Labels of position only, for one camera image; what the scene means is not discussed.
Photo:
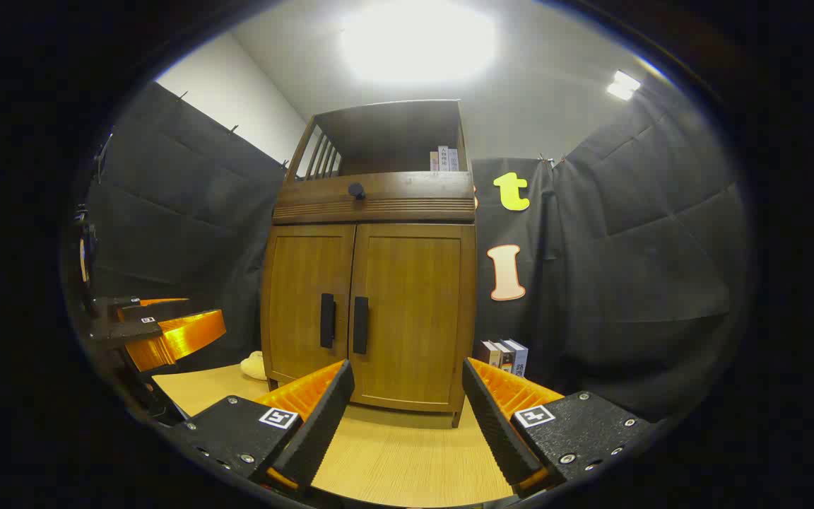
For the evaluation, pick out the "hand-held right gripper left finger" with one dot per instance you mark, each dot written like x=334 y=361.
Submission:
x=322 y=417

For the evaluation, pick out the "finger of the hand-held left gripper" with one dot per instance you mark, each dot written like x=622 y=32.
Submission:
x=160 y=302
x=181 y=336

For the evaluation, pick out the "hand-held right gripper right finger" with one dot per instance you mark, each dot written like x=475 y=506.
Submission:
x=495 y=424

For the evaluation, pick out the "wooden shoe cabinet door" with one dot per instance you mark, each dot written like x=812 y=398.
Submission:
x=414 y=304
x=297 y=297

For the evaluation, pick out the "wooden double-door shoe cabinet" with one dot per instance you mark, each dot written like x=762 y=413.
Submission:
x=379 y=205

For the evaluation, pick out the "grey book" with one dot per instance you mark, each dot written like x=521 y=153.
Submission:
x=504 y=355

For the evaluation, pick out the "blue and white book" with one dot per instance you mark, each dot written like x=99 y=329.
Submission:
x=519 y=358

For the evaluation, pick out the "brown book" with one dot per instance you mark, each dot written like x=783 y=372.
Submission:
x=490 y=353

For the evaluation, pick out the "pale yellow plush toy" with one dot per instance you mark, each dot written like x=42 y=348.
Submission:
x=255 y=366

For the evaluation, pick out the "black backdrop cloth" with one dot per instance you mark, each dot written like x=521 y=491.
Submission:
x=626 y=268

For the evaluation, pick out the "black round drawer knob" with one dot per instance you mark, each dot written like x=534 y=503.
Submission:
x=357 y=190

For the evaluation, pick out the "white small book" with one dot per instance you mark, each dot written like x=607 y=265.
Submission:
x=453 y=160
x=443 y=159

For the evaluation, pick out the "pink-spined small book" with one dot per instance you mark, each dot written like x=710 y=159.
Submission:
x=434 y=162

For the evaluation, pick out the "small ceiling light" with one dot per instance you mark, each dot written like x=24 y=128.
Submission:
x=623 y=85

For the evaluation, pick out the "large ceiling light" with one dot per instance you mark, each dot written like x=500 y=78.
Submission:
x=417 y=39

